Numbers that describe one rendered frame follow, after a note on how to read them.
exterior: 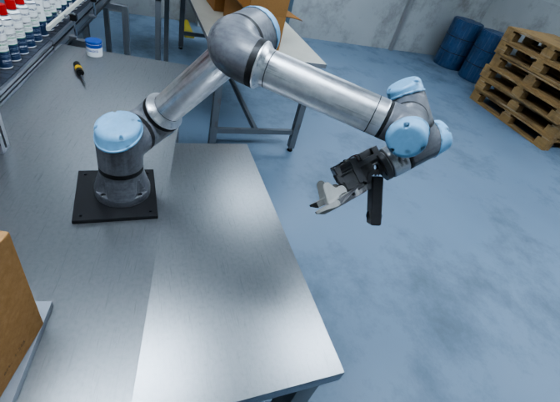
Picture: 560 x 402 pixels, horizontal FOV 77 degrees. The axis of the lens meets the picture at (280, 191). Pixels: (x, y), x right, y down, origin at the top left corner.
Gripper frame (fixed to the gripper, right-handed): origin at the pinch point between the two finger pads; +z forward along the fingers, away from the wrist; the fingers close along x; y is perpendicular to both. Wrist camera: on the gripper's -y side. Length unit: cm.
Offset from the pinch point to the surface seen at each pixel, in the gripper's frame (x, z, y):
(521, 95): -370, -309, -47
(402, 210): -188, -66, -59
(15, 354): 23, 58, 6
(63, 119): -44, 62, 64
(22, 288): 24, 50, 15
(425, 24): -555, -341, 118
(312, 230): -148, 2, -32
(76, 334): 12, 55, 2
